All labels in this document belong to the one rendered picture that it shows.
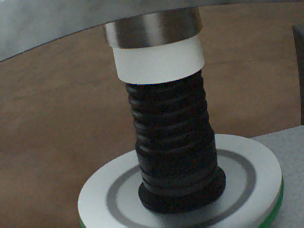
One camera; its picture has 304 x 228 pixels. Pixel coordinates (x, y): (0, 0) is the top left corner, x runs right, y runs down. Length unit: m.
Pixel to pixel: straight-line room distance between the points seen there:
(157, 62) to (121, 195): 0.15
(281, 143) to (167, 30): 0.31
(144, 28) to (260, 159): 0.20
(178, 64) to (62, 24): 0.11
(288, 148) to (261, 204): 0.20
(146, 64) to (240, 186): 0.15
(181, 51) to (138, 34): 0.04
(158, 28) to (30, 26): 0.10
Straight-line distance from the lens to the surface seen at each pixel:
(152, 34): 0.34
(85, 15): 0.30
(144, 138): 0.39
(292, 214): 0.47
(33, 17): 0.29
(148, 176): 0.40
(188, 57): 0.36
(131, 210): 0.43
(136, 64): 0.35
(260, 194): 0.41
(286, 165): 0.55
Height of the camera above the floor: 1.15
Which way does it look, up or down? 25 degrees down
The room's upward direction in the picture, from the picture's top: 11 degrees counter-clockwise
